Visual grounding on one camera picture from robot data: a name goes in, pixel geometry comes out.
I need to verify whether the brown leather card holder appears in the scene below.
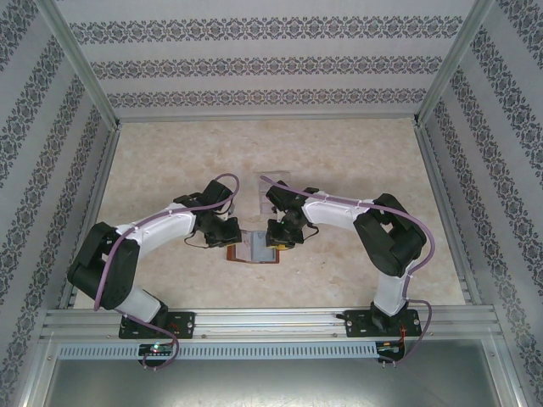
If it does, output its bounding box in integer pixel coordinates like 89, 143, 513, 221
224, 231, 283, 265

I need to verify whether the clear acrylic card stand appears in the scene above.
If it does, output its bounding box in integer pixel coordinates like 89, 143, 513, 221
255, 170, 294, 215

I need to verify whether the thin black left gripper cable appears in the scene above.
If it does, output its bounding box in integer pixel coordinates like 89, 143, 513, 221
183, 231, 210, 249

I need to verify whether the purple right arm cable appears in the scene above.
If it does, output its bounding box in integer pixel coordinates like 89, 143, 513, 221
259, 176, 438, 366

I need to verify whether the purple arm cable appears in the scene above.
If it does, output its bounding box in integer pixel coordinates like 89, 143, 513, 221
259, 176, 438, 366
93, 173, 241, 371

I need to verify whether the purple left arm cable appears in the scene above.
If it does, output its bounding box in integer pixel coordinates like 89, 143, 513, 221
93, 173, 241, 371

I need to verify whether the aluminium mounting rail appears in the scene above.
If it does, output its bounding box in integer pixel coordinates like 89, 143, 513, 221
40, 307, 504, 340

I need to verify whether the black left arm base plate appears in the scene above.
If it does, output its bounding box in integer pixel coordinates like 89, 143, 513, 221
118, 311, 197, 341

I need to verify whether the slotted grey cable duct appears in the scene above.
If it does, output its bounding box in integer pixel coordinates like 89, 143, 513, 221
57, 342, 379, 360

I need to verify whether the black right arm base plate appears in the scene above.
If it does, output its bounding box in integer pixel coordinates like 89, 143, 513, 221
344, 309, 423, 339

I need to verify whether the aluminium table side rail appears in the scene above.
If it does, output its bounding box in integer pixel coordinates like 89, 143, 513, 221
413, 122, 484, 306

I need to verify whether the aluminium frame post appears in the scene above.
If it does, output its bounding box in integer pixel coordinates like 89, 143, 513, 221
36, 0, 122, 128
415, 0, 496, 126

